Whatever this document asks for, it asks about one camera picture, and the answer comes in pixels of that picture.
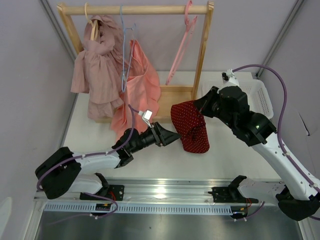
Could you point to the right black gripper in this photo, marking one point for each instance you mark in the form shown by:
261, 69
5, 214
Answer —
201, 105

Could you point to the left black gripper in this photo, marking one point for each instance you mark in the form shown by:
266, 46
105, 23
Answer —
162, 136

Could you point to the red polka dot skirt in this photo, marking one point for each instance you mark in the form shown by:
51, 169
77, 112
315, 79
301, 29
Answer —
191, 126

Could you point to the pink plastic hanger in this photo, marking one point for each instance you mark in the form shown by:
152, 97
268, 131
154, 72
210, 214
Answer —
190, 25

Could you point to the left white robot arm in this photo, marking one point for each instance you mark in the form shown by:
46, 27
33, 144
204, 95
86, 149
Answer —
64, 171

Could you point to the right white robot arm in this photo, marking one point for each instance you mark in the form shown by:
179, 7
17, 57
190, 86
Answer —
298, 195

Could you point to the wooden hanger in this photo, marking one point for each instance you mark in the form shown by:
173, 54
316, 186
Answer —
94, 24

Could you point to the wooden clothes rack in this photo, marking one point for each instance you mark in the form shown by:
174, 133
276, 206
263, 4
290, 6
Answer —
170, 94

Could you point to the salmon pink garment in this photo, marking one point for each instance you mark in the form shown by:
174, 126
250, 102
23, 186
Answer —
142, 93

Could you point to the white plastic basket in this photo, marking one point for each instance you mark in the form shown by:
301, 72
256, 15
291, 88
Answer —
258, 97

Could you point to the dusty pink dress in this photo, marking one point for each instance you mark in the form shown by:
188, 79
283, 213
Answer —
98, 68

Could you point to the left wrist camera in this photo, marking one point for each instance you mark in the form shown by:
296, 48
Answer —
146, 116

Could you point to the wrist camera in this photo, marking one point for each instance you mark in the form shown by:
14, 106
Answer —
229, 79
146, 116

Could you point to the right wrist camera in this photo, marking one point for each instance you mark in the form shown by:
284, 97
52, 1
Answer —
229, 79

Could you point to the aluminium mounting rail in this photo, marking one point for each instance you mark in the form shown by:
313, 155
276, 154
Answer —
161, 191

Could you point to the blue wire hanger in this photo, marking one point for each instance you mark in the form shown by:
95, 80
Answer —
127, 54

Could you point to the perforated cable tray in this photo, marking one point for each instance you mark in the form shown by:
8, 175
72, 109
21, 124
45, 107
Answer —
135, 208

